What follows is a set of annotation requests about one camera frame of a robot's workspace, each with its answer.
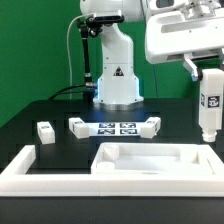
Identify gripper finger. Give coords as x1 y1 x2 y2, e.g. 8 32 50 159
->
183 54 203 82

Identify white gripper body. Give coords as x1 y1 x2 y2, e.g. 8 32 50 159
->
145 11 224 64

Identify white desk top panel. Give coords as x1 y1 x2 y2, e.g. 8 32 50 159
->
91 142 213 175

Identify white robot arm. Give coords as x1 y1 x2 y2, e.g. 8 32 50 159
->
80 0 224 109

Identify marker tag sheet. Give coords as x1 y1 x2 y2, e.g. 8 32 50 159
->
88 122 143 136

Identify white U-shaped fence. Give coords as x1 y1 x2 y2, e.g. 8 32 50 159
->
0 145 224 197

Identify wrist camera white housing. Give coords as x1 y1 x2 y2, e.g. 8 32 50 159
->
147 0 224 20

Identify black camera on mount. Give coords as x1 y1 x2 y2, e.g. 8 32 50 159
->
87 10 124 25

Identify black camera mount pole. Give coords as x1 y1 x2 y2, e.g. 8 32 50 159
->
77 19 96 102

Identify white cable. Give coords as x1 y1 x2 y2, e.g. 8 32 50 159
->
66 13 92 100

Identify black cable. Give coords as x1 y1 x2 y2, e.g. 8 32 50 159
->
48 83 88 101

